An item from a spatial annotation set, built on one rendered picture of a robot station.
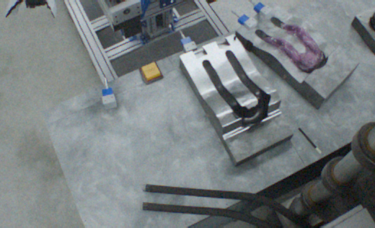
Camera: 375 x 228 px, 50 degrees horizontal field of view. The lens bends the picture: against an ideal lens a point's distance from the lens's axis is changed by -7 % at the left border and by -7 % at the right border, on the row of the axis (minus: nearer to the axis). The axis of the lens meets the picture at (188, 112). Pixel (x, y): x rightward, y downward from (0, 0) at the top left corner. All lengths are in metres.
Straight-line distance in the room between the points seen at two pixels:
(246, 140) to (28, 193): 1.46
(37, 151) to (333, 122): 1.74
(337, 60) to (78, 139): 1.14
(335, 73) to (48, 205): 1.73
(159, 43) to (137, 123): 0.98
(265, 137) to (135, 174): 0.53
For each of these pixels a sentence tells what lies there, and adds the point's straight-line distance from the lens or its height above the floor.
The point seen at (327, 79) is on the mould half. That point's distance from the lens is 1.80.
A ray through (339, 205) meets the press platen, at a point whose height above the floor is 1.04.
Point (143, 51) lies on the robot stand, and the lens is 2.62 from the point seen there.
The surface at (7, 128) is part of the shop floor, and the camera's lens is 2.83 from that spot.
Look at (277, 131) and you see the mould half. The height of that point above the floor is 0.86.
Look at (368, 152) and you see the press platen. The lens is 0.99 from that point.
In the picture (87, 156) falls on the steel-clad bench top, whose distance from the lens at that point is 1.73.
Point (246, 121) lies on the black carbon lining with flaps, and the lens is 1.68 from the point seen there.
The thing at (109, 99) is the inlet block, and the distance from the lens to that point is 1.75.
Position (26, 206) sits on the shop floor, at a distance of 2.62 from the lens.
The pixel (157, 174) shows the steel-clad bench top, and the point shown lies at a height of 0.80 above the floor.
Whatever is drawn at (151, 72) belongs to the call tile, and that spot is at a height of 0.84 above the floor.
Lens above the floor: 2.39
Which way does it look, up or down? 65 degrees down
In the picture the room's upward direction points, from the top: 1 degrees clockwise
